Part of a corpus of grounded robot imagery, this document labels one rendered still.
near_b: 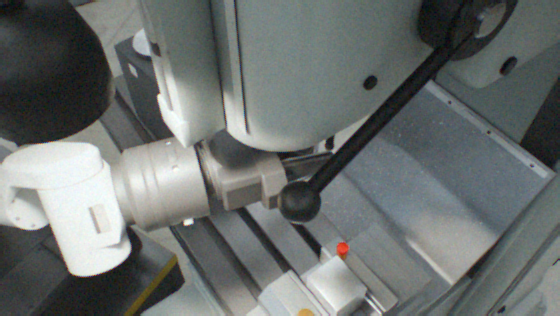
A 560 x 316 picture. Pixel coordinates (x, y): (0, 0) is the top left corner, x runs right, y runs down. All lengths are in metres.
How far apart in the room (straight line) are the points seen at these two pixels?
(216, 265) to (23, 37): 0.61
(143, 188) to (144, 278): 0.96
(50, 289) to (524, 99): 1.05
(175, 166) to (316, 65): 0.21
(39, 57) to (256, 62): 0.13
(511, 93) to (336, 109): 0.49
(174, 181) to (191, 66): 0.15
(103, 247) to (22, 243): 0.89
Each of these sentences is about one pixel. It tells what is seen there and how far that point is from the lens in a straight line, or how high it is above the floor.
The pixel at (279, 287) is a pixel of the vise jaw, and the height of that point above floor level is 1.02.
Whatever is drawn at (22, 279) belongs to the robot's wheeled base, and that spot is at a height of 0.59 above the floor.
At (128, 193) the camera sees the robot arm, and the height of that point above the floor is 1.27.
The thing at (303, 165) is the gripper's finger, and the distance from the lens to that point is 0.50.
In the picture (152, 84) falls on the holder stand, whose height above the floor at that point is 1.09.
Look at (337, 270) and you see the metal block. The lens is 0.65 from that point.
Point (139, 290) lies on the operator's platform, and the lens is 1.40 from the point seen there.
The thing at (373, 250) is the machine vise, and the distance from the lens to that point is 0.75.
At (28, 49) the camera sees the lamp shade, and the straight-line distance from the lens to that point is 0.25.
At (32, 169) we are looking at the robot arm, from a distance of 0.49.
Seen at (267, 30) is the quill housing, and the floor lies 1.47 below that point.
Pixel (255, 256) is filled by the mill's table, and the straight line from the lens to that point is 0.81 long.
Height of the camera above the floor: 1.64
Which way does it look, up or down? 51 degrees down
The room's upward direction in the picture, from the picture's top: straight up
